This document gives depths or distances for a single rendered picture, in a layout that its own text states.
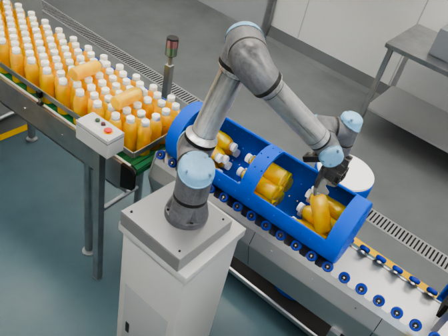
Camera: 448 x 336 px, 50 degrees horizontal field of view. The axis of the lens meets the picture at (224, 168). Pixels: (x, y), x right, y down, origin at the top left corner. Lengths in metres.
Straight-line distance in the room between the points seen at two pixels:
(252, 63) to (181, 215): 0.56
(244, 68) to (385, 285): 1.15
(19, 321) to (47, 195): 0.93
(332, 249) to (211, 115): 0.71
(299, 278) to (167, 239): 0.70
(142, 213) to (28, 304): 1.39
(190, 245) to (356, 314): 0.79
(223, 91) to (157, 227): 0.49
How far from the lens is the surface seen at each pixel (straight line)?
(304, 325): 2.81
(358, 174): 2.36
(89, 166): 2.51
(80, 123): 2.19
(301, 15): 5.59
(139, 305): 1.94
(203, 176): 1.49
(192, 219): 1.60
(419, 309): 2.10
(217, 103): 1.50
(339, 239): 1.84
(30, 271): 3.02
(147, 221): 1.61
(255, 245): 2.10
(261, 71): 1.32
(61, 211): 3.31
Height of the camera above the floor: 2.41
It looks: 40 degrees down
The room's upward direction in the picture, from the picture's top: 14 degrees clockwise
